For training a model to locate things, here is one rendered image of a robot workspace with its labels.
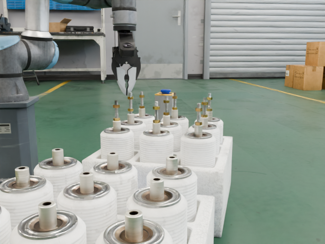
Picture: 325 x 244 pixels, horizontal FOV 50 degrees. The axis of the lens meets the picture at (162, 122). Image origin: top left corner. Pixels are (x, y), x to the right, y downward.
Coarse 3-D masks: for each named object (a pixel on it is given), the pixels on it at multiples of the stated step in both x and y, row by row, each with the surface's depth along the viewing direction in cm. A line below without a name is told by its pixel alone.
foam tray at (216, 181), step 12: (228, 144) 113; (96, 156) 100; (216, 156) 100; (228, 156) 104; (84, 168) 97; (144, 168) 92; (192, 168) 90; (204, 168) 90; (216, 168) 90; (228, 168) 108; (144, 180) 93; (204, 180) 89; (216, 180) 88; (228, 180) 111; (204, 192) 89; (216, 192) 88; (228, 192) 115; (216, 204) 89; (216, 216) 90; (216, 228) 90
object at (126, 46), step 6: (120, 36) 103; (126, 36) 104; (132, 36) 104; (120, 42) 101; (126, 42) 101; (132, 42) 101; (120, 48) 98; (126, 48) 98; (132, 48) 98; (120, 54) 99; (126, 54) 99; (132, 54) 99
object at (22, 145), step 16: (32, 96) 139; (0, 112) 122; (16, 112) 123; (32, 112) 133; (0, 128) 123; (16, 128) 124; (32, 128) 133; (0, 144) 124; (16, 144) 125; (32, 144) 132; (0, 160) 125; (16, 160) 126; (32, 160) 132; (0, 176) 127
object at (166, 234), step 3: (165, 231) 44; (102, 234) 44; (165, 234) 44; (168, 234) 44; (99, 237) 43; (102, 237) 43; (165, 237) 43; (168, 237) 43; (171, 237) 44; (96, 240) 44; (99, 240) 42; (102, 240) 42; (165, 240) 42; (168, 240) 43; (171, 240) 43; (96, 243) 43; (99, 243) 42; (102, 243) 42; (162, 243) 42; (165, 243) 42; (168, 243) 42; (171, 243) 43
